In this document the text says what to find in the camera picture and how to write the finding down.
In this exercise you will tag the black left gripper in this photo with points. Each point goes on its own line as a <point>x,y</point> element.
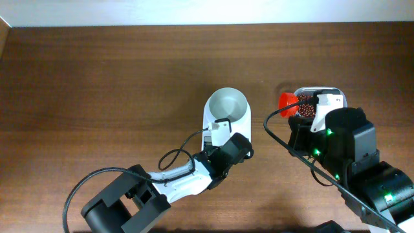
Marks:
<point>207,150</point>

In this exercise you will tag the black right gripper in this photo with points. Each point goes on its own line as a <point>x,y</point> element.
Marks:
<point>298,131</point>

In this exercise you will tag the red measuring scoop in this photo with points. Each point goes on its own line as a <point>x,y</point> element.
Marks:
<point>285,100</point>

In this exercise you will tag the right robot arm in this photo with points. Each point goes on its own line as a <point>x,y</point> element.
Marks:
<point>347,149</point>

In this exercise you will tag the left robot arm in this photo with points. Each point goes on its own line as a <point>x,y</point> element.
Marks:
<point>135,201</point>

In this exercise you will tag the white digital kitchen scale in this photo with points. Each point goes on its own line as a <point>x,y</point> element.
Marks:
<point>219,138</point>

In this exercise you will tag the red adzuki beans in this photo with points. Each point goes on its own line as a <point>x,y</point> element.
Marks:
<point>306,110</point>

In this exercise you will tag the clear plastic container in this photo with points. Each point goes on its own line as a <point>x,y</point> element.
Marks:
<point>317,91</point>

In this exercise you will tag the white round bowl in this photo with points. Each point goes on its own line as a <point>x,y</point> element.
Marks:
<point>228,103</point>

